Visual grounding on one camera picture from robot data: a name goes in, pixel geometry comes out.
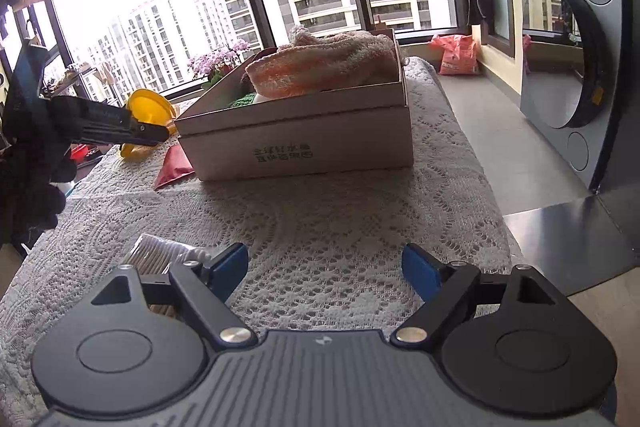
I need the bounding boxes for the orange plastic bag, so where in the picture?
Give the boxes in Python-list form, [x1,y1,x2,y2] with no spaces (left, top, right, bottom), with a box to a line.
[429,33,482,76]

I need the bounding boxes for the grey washing machine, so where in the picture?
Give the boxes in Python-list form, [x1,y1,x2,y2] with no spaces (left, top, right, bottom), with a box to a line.
[515,0,628,192]

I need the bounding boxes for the yellow plastic funnel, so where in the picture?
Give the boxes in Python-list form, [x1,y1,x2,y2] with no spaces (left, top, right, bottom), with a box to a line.
[119,88,178,159]

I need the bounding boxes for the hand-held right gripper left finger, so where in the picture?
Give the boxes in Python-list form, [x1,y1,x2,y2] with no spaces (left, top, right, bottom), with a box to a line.
[90,243,259,351]

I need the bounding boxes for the red packet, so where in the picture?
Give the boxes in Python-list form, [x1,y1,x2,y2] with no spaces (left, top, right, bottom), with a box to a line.
[153,142,196,191]

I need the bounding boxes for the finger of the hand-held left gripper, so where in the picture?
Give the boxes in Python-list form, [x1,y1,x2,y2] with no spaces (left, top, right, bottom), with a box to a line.
[47,95,172,146]

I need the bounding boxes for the white lace tablecloth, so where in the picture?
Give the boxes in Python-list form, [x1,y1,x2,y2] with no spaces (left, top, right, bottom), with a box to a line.
[0,57,516,427]

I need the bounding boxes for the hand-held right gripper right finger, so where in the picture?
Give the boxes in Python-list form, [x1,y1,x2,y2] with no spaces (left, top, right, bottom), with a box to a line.
[390,243,557,353]

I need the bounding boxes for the person's left hand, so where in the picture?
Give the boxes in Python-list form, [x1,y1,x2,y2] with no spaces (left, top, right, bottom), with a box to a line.
[0,139,78,253]

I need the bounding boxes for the orange white knitted towel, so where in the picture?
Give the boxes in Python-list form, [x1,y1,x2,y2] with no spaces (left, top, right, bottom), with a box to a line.
[244,26,401,100]

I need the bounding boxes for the pink potted flowers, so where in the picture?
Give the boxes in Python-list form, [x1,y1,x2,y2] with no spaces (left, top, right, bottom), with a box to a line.
[186,38,252,88]

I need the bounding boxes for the cotton swab pack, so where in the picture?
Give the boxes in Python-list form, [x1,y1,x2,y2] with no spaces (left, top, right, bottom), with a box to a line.
[120,233,217,320]

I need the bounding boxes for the beige cardboard box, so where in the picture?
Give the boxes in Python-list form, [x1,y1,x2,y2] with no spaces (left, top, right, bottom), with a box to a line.
[173,28,415,182]

